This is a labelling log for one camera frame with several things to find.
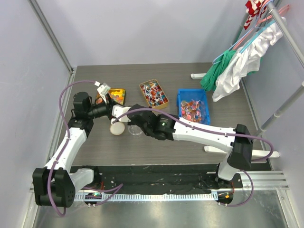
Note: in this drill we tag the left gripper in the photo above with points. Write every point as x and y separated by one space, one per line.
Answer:
109 104

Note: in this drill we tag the blue plastic bin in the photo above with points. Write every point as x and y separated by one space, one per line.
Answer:
193 105

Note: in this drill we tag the clear plastic jar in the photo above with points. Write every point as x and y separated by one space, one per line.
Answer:
134 130

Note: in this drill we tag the red white garment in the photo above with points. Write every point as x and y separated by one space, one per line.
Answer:
255 10

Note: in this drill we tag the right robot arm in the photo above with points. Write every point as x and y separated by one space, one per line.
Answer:
236 142

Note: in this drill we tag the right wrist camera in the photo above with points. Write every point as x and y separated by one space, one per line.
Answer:
118 111

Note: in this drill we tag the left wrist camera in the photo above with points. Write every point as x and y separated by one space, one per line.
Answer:
102 89

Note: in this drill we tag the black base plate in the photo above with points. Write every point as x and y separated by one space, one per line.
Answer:
161 179

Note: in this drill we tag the gold tin of star candies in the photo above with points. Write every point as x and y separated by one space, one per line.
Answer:
116 94

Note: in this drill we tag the gold tin of lollipops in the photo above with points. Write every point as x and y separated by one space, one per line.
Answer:
154 94

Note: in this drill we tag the green garment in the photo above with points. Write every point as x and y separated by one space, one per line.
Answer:
208 82

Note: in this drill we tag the beige jar lid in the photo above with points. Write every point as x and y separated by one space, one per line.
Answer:
117 128

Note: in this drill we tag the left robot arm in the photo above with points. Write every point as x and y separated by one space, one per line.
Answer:
54 184

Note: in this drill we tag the white clothes rack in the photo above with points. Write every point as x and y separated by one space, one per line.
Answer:
279 76

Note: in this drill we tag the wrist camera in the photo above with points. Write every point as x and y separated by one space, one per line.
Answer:
102 89
118 111

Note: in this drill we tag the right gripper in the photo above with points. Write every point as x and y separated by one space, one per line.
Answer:
130 123

